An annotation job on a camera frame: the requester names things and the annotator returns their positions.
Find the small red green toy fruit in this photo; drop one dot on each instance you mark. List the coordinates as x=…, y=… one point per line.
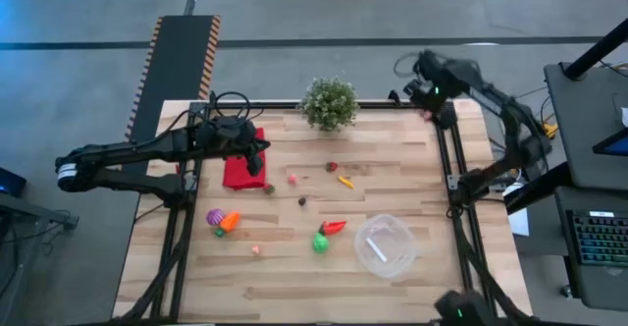
x=269, y=188

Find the pink-red toy fruit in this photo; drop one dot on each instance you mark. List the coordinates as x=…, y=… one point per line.
x=292, y=179

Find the black slanted pole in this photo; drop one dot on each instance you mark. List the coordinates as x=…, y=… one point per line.
x=596, y=48

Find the purple toy cabbage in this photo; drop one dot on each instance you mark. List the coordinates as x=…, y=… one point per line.
x=215, y=216

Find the dark brown toy fruit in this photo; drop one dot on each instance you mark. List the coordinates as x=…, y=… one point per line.
x=302, y=201

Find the dark tablet with blue screen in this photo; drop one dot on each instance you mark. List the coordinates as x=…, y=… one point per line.
x=615, y=144

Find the red toy strawberry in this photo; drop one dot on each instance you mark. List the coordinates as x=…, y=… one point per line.
x=331, y=166

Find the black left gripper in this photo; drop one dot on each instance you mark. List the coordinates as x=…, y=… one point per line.
x=230, y=139

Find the grey desk top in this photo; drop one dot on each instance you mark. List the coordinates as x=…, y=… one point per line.
x=579, y=129

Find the backlit black keyboard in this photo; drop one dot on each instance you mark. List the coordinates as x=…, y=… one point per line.
x=601, y=240

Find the orange toy carrot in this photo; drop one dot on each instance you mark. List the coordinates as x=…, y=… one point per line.
x=229, y=222

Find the small potted green plant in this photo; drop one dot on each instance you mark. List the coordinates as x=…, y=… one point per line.
x=329, y=102

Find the white paper sheet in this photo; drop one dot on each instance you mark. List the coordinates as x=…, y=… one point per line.
x=519, y=220

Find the blue-lit dark device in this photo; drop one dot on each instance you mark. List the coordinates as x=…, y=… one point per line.
x=10, y=183

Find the grey side stand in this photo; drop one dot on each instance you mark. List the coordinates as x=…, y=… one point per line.
x=29, y=208

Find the yellow toy pepper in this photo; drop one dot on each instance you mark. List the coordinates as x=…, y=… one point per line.
x=346, y=182

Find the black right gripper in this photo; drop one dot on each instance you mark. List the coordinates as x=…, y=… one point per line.
x=426, y=96

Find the pale pink toy piece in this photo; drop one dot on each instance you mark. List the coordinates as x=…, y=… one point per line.
x=255, y=250

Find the red folded cloth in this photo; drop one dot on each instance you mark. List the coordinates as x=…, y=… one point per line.
x=235, y=176

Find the red toy chili pepper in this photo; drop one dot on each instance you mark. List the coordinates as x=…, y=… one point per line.
x=334, y=227

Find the clear plastic tupperware bowl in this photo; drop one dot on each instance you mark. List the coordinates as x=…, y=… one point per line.
x=392, y=237

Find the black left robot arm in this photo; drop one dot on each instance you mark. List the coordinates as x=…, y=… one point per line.
x=122, y=151

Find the black desk support bar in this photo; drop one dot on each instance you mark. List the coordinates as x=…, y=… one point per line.
x=537, y=188

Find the black striped-edge floor mat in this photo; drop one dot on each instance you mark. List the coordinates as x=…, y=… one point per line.
x=176, y=56

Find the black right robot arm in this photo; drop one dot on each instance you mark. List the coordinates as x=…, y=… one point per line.
x=510, y=115

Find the black metal table frame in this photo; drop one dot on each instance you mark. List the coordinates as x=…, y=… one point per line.
x=275, y=104

